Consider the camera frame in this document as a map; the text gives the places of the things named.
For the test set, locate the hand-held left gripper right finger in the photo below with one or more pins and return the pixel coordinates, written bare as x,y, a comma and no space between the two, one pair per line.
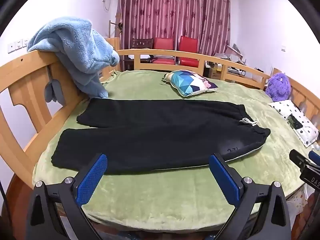
225,180

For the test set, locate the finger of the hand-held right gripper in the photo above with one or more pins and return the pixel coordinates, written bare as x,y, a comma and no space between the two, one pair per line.
314,157
298,158

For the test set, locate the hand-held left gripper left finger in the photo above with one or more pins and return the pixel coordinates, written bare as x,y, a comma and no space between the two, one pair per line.
92,180

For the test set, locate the black pants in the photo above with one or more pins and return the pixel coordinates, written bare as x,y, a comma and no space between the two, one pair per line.
150,135

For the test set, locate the patterned bed sheet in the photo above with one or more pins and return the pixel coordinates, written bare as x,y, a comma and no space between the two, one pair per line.
301,200

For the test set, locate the white floral pillow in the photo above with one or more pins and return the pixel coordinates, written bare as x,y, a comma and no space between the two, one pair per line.
305,132

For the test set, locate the green fleece blanket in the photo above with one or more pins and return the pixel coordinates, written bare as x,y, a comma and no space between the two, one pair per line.
175,195

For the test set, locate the purple plush toy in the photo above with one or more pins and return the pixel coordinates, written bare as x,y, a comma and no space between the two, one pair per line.
278,86

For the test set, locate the geometric patterned pillow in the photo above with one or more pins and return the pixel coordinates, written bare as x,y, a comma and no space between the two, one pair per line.
188,83

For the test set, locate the pile of cardboard clutter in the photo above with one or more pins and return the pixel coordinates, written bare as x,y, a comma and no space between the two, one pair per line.
231,53

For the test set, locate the light blue fleece robe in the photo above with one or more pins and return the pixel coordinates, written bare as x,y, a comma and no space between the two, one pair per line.
75,50

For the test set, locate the red chair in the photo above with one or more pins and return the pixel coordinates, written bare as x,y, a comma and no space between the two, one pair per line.
188,46
163,45

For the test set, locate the dark wooden chair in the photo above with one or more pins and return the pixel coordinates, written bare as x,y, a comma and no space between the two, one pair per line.
142,43

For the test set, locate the wooden stand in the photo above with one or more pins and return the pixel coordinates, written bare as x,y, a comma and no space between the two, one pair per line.
119,27

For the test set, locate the red striped curtain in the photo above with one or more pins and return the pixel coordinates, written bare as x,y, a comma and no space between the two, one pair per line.
175,12

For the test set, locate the wooden bed frame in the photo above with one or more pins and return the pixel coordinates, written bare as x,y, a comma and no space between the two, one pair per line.
25,80

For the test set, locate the white wall socket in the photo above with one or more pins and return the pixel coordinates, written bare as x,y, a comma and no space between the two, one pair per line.
25,42
19,44
11,47

